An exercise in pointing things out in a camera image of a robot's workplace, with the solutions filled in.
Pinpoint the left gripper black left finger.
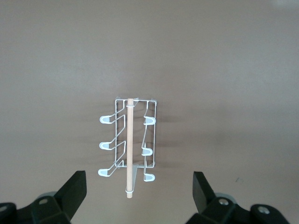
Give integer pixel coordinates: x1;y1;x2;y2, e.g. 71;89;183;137
0;170;87;224

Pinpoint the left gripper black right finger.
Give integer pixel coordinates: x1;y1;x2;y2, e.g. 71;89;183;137
186;171;289;224

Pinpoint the brown table cover sheet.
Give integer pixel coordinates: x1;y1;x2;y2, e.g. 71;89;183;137
0;0;299;224

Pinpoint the white wire cup holder rack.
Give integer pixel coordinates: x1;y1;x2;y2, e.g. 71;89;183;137
98;95;157;199

